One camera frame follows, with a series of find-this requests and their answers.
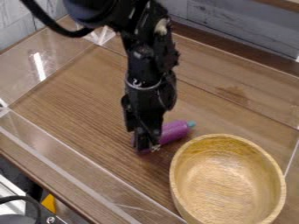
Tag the clear acrylic wall panel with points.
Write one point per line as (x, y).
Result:
(72, 146)

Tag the light wooden bowl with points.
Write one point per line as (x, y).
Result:
(226, 182)

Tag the purple toy eggplant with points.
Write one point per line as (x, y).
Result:
(174, 131)

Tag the clear acrylic corner bracket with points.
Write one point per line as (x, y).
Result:
(101, 36)

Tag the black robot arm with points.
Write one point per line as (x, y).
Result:
(144, 24)

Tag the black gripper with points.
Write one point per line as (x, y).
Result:
(145, 105)

